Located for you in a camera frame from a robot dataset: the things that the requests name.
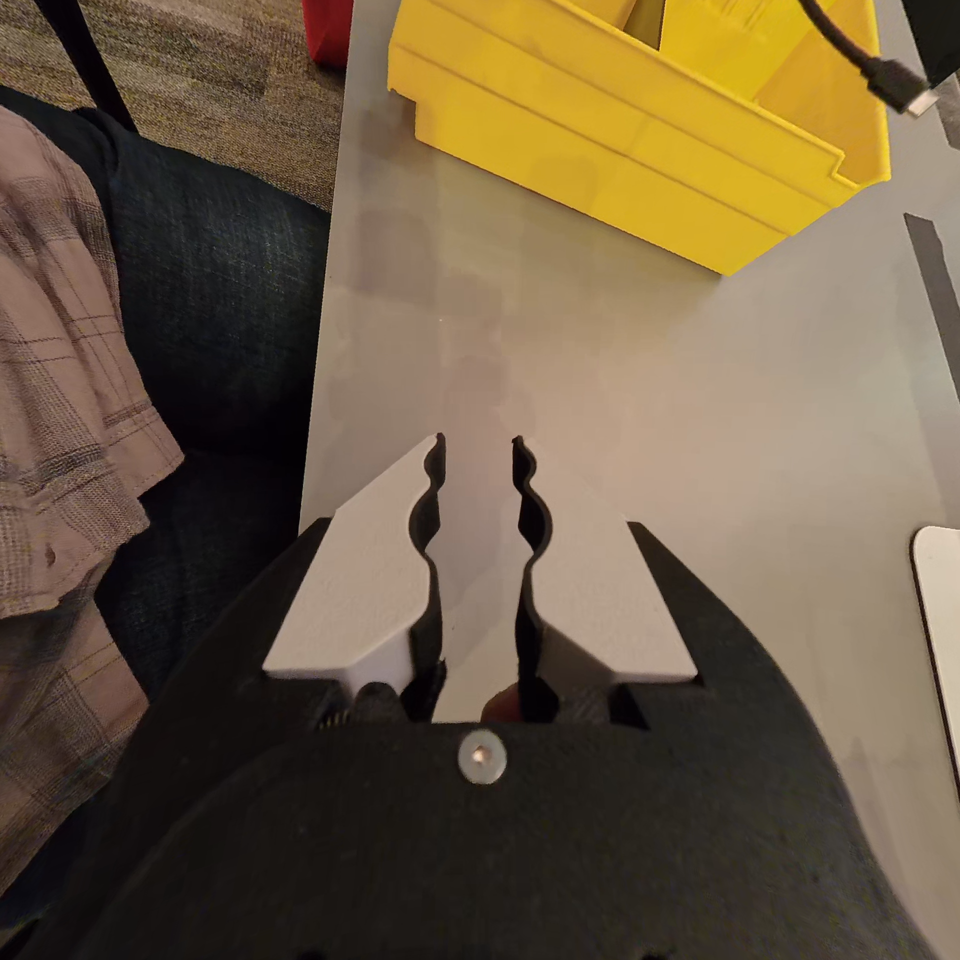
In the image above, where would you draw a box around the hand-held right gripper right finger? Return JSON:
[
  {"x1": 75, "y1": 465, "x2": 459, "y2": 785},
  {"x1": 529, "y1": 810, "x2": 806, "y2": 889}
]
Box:
[{"x1": 513, "y1": 435, "x2": 700, "y2": 694}]

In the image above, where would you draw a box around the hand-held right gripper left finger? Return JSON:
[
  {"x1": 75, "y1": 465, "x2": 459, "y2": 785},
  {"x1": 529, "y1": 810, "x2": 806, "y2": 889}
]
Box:
[{"x1": 263, "y1": 435, "x2": 448, "y2": 694}]

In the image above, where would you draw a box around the thin black switch cable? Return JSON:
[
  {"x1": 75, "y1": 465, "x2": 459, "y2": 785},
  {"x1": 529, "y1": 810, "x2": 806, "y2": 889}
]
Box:
[{"x1": 795, "y1": 0, "x2": 940, "y2": 118}]

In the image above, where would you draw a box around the white laptop stand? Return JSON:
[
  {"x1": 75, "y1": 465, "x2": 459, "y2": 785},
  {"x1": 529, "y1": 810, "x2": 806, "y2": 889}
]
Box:
[{"x1": 911, "y1": 525, "x2": 960, "y2": 796}]

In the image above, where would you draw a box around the yellow plastic bin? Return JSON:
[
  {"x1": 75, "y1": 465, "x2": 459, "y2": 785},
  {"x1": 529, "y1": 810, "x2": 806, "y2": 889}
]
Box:
[{"x1": 387, "y1": 0, "x2": 892, "y2": 277}]

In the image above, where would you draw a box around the red storage bin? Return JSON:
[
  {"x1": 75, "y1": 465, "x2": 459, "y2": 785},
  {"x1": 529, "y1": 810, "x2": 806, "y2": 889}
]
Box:
[{"x1": 300, "y1": 0, "x2": 355, "y2": 70}]

